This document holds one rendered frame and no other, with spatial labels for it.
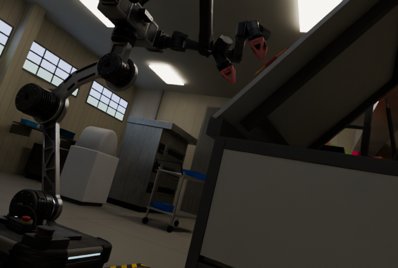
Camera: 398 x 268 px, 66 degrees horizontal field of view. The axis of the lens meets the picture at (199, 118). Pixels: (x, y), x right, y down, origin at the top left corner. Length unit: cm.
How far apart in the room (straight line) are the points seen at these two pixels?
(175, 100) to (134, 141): 450
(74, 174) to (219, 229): 448
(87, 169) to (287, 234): 449
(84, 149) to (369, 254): 479
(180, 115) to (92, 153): 571
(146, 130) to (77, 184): 194
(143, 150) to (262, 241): 554
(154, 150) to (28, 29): 402
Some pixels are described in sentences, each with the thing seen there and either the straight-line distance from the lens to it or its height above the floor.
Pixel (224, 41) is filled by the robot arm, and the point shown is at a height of 129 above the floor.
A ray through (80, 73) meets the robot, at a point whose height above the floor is 111.
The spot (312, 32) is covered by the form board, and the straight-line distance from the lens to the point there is 112.
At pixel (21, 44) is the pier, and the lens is 804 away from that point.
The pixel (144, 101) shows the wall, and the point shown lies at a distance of 1136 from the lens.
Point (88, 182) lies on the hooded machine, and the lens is 518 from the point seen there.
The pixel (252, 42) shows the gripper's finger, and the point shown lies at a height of 130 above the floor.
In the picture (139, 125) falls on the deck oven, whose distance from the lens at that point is 660.
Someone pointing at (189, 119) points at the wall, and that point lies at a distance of 1032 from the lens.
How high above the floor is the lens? 60
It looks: 13 degrees up
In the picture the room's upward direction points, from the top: 14 degrees clockwise
